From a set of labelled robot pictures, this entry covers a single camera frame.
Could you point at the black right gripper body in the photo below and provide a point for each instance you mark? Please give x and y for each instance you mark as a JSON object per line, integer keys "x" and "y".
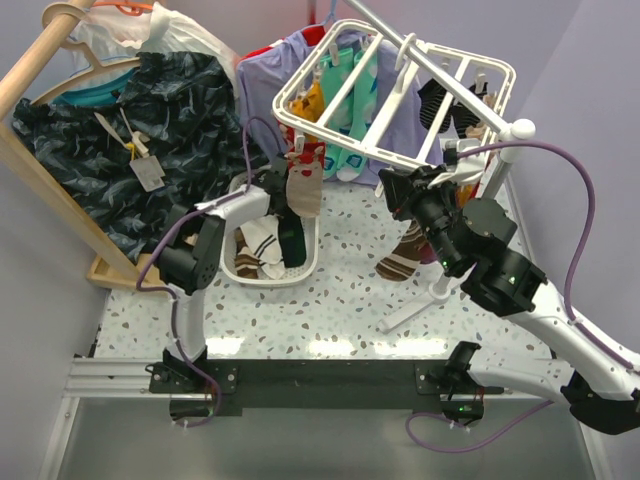
{"x": 432, "y": 207}

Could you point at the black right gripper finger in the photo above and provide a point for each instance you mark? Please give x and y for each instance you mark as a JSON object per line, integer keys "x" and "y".
{"x": 424, "y": 176}
{"x": 397, "y": 188}

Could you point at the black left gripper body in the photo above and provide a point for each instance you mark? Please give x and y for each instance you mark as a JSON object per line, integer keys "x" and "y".
{"x": 281, "y": 211}

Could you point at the brown striped sock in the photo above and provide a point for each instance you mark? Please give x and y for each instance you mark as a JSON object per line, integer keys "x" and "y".
{"x": 402, "y": 262}
{"x": 246, "y": 264}

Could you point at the white plastic sock hanger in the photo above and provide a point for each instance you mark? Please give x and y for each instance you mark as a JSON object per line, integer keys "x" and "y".
{"x": 455, "y": 62}

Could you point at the maroon purple striped sock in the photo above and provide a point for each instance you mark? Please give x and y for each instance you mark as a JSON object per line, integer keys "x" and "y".
{"x": 427, "y": 255}

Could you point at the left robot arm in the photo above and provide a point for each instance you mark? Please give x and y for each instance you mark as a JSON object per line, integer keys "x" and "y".
{"x": 193, "y": 245}

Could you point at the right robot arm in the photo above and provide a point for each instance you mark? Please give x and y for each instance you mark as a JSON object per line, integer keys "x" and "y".
{"x": 471, "y": 243}

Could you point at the orange plastic hanger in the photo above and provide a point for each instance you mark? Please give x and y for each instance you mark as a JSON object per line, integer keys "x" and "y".
{"x": 130, "y": 8}

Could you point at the cream red chicken sock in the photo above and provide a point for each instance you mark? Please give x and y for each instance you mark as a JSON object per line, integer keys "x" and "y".
{"x": 305, "y": 170}

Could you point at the mint green patterned sock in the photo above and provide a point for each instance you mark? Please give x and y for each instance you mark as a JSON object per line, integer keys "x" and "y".
{"x": 331, "y": 81}
{"x": 351, "y": 164}

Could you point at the santa claus sock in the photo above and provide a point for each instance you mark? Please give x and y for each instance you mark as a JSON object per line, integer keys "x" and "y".
{"x": 292, "y": 240}

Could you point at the mustard yellow sock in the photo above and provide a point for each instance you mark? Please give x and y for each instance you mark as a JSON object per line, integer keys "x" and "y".
{"x": 313, "y": 103}
{"x": 302, "y": 108}

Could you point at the white rack foot base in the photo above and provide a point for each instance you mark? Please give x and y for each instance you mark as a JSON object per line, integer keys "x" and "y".
{"x": 437, "y": 294}

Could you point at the lavender shirt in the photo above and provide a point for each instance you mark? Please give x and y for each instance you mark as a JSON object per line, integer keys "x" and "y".
{"x": 260, "y": 78}

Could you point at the white perforated plastic basket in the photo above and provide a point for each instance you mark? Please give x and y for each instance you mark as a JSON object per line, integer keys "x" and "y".
{"x": 300, "y": 275}

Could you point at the dark patterned shirt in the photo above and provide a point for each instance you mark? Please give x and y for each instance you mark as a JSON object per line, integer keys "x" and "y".
{"x": 177, "y": 106}

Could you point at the paper price tag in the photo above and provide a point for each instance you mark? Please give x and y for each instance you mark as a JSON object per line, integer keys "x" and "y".
{"x": 148, "y": 172}

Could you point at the red garment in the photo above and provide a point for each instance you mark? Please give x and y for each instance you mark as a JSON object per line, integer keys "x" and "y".
{"x": 311, "y": 35}

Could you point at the teal shirt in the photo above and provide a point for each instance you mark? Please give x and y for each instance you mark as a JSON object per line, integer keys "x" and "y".
{"x": 100, "y": 95}

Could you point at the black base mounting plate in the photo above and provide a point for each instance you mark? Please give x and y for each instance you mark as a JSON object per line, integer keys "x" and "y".
{"x": 209, "y": 388}

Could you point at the white plastic bag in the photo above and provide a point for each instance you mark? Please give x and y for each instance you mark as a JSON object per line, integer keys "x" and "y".
{"x": 113, "y": 35}

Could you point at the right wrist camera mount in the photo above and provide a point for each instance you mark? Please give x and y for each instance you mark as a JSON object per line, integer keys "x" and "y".
{"x": 464, "y": 163}

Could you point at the blue wire hanger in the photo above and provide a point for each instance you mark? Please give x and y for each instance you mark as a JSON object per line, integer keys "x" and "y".
{"x": 315, "y": 18}

